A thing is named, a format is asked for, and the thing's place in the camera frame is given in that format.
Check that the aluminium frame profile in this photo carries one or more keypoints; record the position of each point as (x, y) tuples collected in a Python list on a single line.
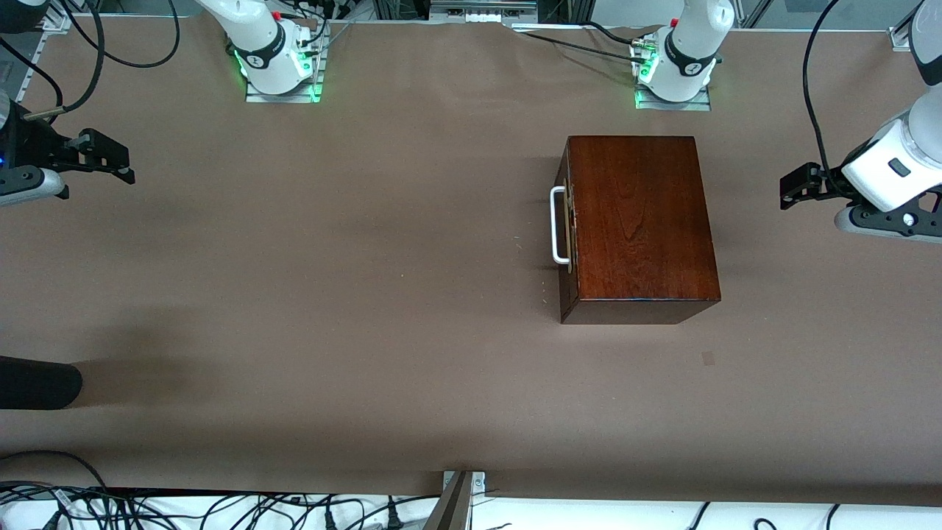
[(901, 37), (55, 18)]

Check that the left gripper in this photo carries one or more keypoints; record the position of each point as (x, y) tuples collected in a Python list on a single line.
[(830, 182)]

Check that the grey electronics box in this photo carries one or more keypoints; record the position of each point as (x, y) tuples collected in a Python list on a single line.
[(478, 9)]

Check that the dark brown wooden cabinet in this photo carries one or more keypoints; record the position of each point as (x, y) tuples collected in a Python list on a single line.
[(640, 221)]

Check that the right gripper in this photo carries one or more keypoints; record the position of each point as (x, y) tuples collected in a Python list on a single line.
[(38, 144)]

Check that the black rounded object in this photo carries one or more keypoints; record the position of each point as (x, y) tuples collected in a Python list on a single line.
[(37, 383)]

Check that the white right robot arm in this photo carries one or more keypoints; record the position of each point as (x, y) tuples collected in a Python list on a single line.
[(257, 37)]

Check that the silver corner bracket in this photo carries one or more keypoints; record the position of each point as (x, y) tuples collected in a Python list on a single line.
[(479, 482)]

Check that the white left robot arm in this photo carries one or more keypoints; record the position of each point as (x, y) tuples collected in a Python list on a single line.
[(688, 44)]

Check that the grey angled metal strut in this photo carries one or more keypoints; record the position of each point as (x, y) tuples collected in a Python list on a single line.
[(450, 508)]

